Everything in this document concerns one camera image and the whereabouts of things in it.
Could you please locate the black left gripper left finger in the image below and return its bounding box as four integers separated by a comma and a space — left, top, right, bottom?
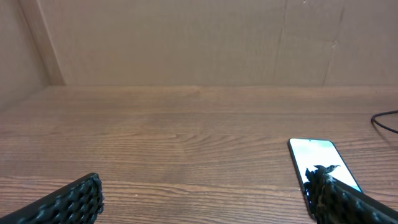
1, 173, 104, 224

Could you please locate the blue Galaxy smartphone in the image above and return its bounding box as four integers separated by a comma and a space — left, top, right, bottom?
287, 138, 363, 220

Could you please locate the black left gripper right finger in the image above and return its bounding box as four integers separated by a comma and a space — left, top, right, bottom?
303, 165, 397, 224

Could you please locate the black USB charging cable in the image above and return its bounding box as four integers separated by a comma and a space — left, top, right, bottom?
370, 110, 398, 135

